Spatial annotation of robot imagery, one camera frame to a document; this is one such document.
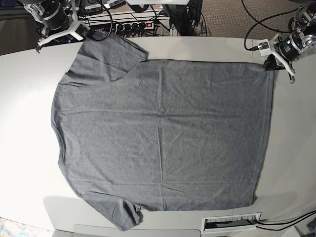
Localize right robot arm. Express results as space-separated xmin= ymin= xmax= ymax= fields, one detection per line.
xmin=21 ymin=0 xmax=91 ymax=52

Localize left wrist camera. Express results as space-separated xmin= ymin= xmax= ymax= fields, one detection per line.
xmin=257 ymin=39 xmax=272 ymax=57

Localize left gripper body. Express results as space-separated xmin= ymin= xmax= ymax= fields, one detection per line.
xmin=269 ymin=32 xmax=296 ymax=83

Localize grey T-shirt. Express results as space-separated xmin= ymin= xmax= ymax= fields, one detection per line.
xmin=51 ymin=35 xmax=275 ymax=231

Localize black cables at grommet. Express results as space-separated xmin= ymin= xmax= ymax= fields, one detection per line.
xmin=255 ymin=211 xmax=316 ymax=232

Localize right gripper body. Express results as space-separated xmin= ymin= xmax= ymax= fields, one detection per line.
xmin=36 ymin=6 xmax=91 ymax=52

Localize black power strip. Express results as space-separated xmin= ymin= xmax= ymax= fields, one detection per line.
xmin=91 ymin=21 xmax=156 ymax=40

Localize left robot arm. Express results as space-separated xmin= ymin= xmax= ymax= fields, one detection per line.
xmin=257 ymin=2 xmax=316 ymax=83

